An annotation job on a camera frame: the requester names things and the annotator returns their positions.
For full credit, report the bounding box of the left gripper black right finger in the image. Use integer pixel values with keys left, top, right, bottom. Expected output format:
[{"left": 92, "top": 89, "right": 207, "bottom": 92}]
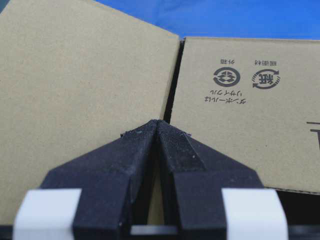
[{"left": 156, "top": 120, "right": 288, "bottom": 240}]

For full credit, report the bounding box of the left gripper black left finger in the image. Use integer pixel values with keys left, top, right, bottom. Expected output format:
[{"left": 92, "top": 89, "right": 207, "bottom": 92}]
[{"left": 13, "top": 119, "right": 158, "bottom": 240}]

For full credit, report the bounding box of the brown cardboard box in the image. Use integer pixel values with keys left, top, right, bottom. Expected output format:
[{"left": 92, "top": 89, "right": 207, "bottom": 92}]
[{"left": 0, "top": 0, "right": 320, "bottom": 226}]

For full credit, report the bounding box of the blue table cloth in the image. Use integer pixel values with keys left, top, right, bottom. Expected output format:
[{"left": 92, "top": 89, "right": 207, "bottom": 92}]
[{"left": 0, "top": 0, "right": 320, "bottom": 40}]

